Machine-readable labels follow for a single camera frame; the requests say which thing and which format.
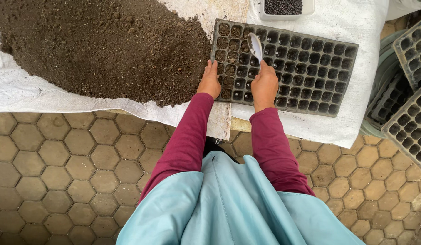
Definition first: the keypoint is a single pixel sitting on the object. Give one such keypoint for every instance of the grey green plastic tub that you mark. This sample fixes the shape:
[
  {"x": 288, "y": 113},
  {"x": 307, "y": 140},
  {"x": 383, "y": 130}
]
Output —
[{"x": 384, "y": 63}]

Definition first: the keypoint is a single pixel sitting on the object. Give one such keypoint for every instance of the black shoe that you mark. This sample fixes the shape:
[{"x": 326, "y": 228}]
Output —
[{"x": 210, "y": 146}]

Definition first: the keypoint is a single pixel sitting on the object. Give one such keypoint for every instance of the white woven sack cloth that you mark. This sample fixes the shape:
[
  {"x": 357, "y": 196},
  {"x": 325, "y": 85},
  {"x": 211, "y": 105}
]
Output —
[
  {"x": 23, "y": 95},
  {"x": 346, "y": 20}
]

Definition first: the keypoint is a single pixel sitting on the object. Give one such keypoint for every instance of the light blue apron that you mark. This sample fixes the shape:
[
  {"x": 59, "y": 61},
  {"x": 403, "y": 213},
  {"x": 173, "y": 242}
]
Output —
[{"x": 231, "y": 207}]

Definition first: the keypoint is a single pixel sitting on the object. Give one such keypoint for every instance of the person's right fingers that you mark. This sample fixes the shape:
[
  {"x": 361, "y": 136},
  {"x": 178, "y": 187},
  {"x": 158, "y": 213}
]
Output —
[{"x": 266, "y": 69}]

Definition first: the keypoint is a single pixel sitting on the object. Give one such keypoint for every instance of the black seedling tray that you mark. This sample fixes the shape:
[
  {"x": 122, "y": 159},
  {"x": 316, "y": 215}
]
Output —
[
  {"x": 411, "y": 129},
  {"x": 415, "y": 51},
  {"x": 309, "y": 68},
  {"x": 389, "y": 102}
]

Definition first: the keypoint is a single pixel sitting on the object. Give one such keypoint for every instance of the white plastic spoon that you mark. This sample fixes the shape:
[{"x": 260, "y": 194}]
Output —
[{"x": 255, "y": 46}]

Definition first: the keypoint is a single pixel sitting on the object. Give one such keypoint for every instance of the person's right hand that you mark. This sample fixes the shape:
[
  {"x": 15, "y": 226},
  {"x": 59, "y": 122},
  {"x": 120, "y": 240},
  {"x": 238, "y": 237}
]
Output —
[{"x": 265, "y": 88}]

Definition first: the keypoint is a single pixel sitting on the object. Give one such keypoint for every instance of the heap of black seeds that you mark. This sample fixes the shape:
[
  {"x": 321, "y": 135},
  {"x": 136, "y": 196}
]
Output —
[{"x": 283, "y": 6}]

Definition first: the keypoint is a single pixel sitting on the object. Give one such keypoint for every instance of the person's left fingers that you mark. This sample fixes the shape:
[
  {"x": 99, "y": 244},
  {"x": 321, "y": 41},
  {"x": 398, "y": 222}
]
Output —
[{"x": 211, "y": 67}]

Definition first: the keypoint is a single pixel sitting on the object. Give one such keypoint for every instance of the white bag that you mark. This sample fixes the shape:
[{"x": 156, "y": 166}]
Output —
[{"x": 404, "y": 6}]

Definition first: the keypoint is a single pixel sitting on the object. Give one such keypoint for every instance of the person's left hand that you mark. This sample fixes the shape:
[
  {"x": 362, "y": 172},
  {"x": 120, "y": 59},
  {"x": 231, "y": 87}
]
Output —
[{"x": 209, "y": 85}]

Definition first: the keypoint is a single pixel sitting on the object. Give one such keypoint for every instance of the pile of dark brown soil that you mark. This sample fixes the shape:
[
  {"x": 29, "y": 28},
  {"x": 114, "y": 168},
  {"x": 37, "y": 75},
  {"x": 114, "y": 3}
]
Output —
[{"x": 105, "y": 51}]

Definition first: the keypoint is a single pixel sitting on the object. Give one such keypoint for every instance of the clear plastic container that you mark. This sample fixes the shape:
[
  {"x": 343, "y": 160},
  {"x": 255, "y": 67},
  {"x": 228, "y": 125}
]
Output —
[{"x": 307, "y": 8}]

